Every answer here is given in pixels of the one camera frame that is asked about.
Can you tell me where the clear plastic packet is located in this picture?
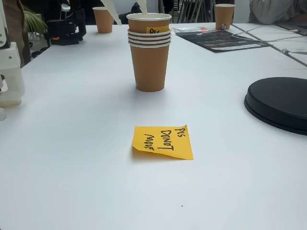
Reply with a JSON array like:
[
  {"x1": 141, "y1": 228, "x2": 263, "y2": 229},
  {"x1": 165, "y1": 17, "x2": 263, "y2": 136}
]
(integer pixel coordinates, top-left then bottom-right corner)
[{"x1": 172, "y1": 26, "x2": 218, "y2": 34}]

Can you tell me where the black printed brochure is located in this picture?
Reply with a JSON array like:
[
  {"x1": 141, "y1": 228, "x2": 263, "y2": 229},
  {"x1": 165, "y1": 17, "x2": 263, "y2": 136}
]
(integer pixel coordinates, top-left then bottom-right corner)
[{"x1": 175, "y1": 29, "x2": 274, "y2": 53}]

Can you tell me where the yellow handwritten sticky note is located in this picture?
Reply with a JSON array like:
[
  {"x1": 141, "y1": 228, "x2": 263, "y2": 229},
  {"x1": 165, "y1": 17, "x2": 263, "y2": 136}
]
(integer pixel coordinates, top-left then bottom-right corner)
[{"x1": 131, "y1": 124, "x2": 194, "y2": 161}]

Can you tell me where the black jacket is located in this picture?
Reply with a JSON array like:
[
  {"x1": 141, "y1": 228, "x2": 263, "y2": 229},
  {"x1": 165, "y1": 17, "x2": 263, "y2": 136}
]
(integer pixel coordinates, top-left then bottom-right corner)
[{"x1": 114, "y1": 2, "x2": 166, "y2": 24}]

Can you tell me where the black leader arm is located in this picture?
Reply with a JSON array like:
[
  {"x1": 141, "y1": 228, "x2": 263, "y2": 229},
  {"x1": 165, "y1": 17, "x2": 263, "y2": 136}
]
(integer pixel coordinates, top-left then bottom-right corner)
[{"x1": 44, "y1": 2, "x2": 87, "y2": 46}]

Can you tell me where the dark chair frame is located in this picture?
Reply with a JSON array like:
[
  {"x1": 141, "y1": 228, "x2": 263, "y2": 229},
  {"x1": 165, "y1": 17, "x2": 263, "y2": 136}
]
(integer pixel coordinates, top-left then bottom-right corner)
[{"x1": 176, "y1": 0, "x2": 216, "y2": 24}]

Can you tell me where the black round disc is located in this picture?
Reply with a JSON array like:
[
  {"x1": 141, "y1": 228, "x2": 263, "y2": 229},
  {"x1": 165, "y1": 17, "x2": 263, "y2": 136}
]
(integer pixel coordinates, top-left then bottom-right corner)
[{"x1": 244, "y1": 77, "x2": 307, "y2": 137}]

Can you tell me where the white cable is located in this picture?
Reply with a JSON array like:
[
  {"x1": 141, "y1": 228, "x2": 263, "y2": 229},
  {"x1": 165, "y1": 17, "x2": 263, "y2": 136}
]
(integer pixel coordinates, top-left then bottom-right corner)
[{"x1": 231, "y1": 25, "x2": 307, "y2": 55}]

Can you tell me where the person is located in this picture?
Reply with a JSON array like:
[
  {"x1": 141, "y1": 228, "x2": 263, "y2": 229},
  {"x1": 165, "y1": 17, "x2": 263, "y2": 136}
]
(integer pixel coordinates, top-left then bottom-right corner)
[{"x1": 248, "y1": 0, "x2": 307, "y2": 26}]

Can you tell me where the grey laptop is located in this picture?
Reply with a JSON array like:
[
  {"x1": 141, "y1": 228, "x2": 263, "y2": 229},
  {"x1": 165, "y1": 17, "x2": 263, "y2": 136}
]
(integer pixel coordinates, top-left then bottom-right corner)
[{"x1": 275, "y1": 23, "x2": 307, "y2": 36}]

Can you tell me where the green potted plant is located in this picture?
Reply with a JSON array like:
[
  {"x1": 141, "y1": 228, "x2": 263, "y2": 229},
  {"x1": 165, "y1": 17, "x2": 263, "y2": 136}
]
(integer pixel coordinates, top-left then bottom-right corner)
[{"x1": 23, "y1": 4, "x2": 48, "y2": 36}]

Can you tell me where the person's hand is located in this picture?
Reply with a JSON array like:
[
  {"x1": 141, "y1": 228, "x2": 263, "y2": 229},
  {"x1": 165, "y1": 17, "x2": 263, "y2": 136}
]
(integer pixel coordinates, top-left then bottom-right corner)
[{"x1": 289, "y1": 14, "x2": 307, "y2": 24}]

